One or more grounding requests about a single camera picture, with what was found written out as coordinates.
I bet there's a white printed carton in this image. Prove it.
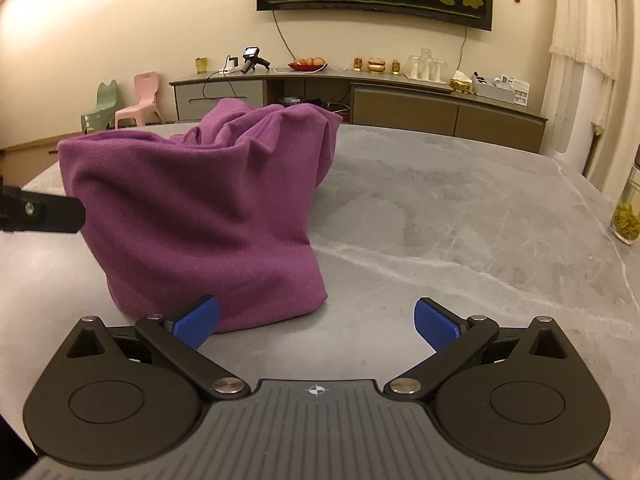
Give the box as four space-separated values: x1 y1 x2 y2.
500 75 531 107

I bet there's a purple knit sweater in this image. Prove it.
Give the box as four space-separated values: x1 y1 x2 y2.
57 98 344 333

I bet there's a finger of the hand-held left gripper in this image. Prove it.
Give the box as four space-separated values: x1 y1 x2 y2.
0 175 86 235

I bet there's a green plastic child chair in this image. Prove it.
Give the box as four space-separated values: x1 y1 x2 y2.
80 80 119 135

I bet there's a black cable on cabinet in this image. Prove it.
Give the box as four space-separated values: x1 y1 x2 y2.
201 54 238 101

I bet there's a red fruit plate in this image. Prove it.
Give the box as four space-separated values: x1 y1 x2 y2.
287 56 328 72

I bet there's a pink plastic child chair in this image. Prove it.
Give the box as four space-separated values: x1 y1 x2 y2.
114 71 166 130

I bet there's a white storage box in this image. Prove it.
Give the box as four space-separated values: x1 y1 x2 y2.
472 72 516 103

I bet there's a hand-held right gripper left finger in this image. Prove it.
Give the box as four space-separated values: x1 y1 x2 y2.
64 295 252 404

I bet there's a long low wooden cabinet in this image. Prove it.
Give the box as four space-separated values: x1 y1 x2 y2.
169 67 548 153

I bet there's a glass bottle with yellow tea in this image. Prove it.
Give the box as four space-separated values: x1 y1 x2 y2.
610 145 640 245

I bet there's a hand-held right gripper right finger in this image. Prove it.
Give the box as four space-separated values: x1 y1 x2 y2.
382 297 571 404

